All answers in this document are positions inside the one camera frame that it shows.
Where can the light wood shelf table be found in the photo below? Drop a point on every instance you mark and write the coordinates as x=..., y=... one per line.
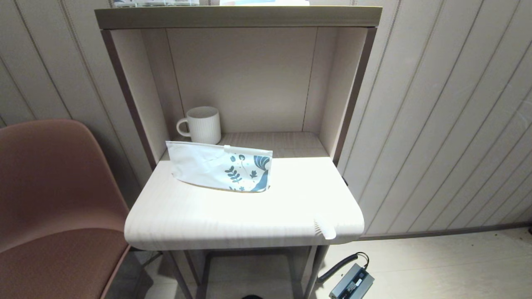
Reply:
x=249, y=74

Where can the white plastic comb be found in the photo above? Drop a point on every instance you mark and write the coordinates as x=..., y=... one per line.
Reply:
x=326, y=230

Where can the white ribbed mug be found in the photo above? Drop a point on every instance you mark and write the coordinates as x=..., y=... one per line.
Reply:
x=204, y=124

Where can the white pouch blue floral print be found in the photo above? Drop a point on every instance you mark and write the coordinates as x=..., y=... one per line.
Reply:
x=208, y=166

